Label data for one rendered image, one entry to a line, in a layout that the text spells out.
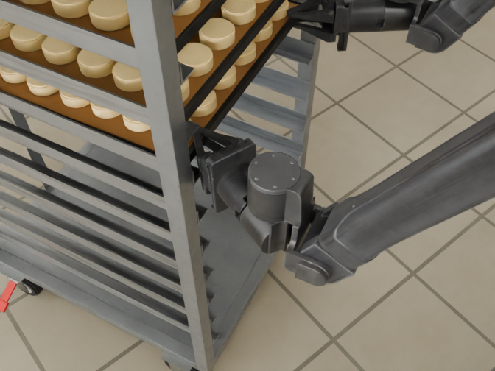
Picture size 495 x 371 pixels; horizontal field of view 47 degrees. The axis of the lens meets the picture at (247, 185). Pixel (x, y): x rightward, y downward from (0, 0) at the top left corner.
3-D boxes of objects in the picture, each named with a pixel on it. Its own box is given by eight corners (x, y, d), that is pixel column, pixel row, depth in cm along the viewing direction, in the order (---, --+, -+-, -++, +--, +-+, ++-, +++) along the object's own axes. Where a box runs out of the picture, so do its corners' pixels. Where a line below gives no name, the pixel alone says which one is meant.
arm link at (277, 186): (325, 291, 66) (350, 235, 71) (338, 234, 57) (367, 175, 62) (232, 252, 69) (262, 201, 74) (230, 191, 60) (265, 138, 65)
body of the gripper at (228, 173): (248, 133, 72) (282, 171, 68) (249, 184, 80) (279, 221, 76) (202, 155, 70) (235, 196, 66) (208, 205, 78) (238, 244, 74)
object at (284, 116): (306, 124, 121) (306, 114, 119) (300, 132, 119) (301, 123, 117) (63, 35, 139) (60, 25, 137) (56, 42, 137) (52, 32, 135)
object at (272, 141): (302, 152, 128) (303, 143, 126) (297, 160, 126) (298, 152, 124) (72, 65, 146) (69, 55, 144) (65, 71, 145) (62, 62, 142)
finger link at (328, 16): (287, 50, 96) (343, 48, 96) (289, 14, 90) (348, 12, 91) (283, 25, 100) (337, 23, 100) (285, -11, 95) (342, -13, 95)
